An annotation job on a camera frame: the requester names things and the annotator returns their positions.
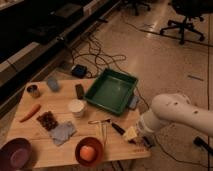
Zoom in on dark brown block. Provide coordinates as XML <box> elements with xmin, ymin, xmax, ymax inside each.
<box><xmin>75</xmin><ymin>84</ymin><xmax>84</xmax><ymax>99</ymax></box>

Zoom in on white cup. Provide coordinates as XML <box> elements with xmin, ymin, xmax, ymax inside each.
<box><xmin>68</xmin><ymin>99</ymin><xmax>86</xmax><ymax>118</ymax></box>

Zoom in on wooden slingshot tool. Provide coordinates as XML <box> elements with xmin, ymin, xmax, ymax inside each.
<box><xmin>89</xmin><ymin>119</ymin><xmax>109</xmax><ymax>145</ymax></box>

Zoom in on metal can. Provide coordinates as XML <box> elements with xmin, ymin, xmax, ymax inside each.
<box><xmin>27</xmin><ymin>84</ymin><xmax>40</xmax><ymax>98</ymax></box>

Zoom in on orange fruit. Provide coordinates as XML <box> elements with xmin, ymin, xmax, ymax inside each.
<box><xmin>80</xmin><ymin>146</ymin><xmax>96</xmax><ymax>162</ymax></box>

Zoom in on purple bowl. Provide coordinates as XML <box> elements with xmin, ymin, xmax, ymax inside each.
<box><xmin>0</xmin><ymin>138</ymin><xmax>32</xmax><ymax>171</ymax></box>

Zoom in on black floor cables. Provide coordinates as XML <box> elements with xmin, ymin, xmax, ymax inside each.
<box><xmin>59</xmin><ymin>33</ymin><xmax>128</xmax><ymax>78</ymax></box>

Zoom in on black handled brush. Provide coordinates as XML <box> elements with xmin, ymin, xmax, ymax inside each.
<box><xmin>111</xmin><ymin>122</ymin><xmax>145</xmax><ymax>145</ymax></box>

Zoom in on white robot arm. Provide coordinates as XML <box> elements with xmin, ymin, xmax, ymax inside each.
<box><xmin>136</xmin><ymin>93</ymin><xmax>213</xmax><ymax>137</ymax></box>

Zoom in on orange carrot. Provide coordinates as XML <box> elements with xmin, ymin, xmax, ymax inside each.
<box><xmin>19</xmin><ymin>104</ymin><xmax>41</xmax><ymax>123</ymax></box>

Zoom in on red bowl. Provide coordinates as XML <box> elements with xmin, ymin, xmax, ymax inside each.
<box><xmin>75</xmin><ymin>137</ymin><xmax>104</xmax><ymax>167</ymax></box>

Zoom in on green plastic tray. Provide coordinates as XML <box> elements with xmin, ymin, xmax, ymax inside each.
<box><xmin>84</xmin><ymin>69</ymin><xmax>138</xmax><ymax>116</ymax></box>

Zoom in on black power adapter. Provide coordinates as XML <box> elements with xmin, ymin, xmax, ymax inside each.
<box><xmin>71</xmin><ymin>64</ymin><xmax>87</xmax><ymax>78</ymax></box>

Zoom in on small blue block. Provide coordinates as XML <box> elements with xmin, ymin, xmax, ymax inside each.
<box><xmin>128</xmin><ymin>95</ymin><xmax>139</xmax><ymax>110</ymax></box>

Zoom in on blue grey cloth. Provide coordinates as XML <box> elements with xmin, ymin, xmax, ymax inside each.
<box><xmin>49</xmin><ymin>121</ymin><xmax>77</xmax><ymax>146</ymax></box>

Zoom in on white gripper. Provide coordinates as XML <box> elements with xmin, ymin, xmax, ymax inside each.
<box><xmin>136</xmin><ymin>117</ymin><xmax>156</xmax><ymax>147</ymax></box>

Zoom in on black office chair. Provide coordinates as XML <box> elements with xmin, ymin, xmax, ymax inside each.
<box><xmin>159</xmin><ymin>0</ymin><xmax>213</xmax><ymax>45</ymax></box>

